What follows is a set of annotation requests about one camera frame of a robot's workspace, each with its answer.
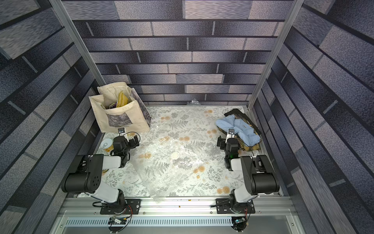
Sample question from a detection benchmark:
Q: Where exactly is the aluminium front rail frame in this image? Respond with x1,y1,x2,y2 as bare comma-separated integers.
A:
51,196,304,234

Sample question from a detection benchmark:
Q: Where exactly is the light blue shirt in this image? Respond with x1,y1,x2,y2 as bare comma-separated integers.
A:
215,115,261,147

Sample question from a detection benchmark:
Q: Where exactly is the small circuit board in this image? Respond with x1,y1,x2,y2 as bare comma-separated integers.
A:
231,217,247,233
108,216,129,226

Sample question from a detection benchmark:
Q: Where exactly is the yellow snack packet in tote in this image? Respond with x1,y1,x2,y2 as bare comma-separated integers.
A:
116,91,129,108

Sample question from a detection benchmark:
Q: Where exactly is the right small circuit board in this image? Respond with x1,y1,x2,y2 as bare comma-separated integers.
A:
231,217,247,233

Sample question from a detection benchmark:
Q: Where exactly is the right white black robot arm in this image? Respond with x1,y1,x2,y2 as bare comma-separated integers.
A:
215,137,280,214

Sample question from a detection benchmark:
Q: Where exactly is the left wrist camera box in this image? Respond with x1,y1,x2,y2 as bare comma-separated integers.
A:
118,128,126,136

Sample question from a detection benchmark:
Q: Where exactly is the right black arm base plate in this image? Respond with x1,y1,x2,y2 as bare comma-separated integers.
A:
211,199,256,215

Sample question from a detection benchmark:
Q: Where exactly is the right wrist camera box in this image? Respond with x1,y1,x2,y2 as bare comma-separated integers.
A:
227,129,235,138

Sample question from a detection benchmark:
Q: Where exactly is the floral patterned table cloth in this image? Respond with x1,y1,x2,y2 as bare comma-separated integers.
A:
77,105,275,198

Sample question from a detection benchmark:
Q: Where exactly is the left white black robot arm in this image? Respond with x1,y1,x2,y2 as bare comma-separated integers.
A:
61,133,141,215

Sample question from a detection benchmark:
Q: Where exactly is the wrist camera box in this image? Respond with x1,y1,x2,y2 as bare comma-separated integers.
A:
227,129,235,138
118,128,126,136

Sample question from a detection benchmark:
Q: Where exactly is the black tray under shirts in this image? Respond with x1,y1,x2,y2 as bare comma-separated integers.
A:
224,108,262,135

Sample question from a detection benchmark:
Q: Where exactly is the white round bag valve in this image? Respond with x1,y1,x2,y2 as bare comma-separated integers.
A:
170,152,179,160

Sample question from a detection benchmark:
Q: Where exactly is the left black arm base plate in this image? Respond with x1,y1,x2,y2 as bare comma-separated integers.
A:
100,199,142,215

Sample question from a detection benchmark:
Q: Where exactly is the yellow black plaid shirt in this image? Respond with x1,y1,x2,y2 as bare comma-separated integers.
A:
221,130,262,151

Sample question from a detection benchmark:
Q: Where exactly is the beige canvas tote bag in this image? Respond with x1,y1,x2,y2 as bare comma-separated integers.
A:
89,82,152,133

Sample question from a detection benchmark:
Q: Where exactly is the left small circuit board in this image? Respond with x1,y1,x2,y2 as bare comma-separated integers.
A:
108,216,129,226

